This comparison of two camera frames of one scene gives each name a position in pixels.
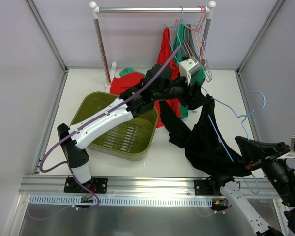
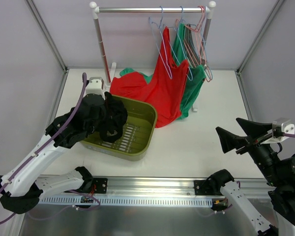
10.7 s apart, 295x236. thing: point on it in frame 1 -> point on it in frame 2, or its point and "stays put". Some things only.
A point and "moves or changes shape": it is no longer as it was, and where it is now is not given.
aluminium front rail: (131, 191) stays put
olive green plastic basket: (132, 141) stays put
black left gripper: (191, 93) -> (104, 114)
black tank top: (205, 141) moves or changes shape
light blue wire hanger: (249, 178) -> (158, 36)
